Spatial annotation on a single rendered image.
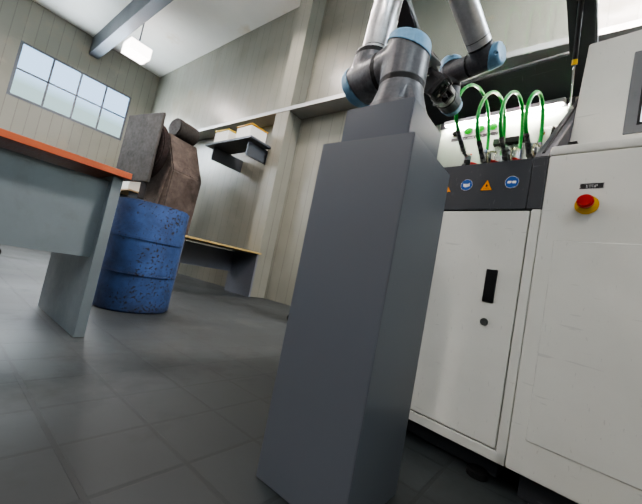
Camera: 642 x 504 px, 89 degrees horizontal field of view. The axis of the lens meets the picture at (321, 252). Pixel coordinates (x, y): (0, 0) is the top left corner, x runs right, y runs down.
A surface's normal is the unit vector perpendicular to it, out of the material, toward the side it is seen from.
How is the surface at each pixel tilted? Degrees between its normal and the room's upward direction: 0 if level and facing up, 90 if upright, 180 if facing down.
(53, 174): 90
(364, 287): 90
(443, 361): 90
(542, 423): 90
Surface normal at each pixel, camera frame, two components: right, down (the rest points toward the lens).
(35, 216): 0.77, 0.11
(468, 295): -0.69, -0.19
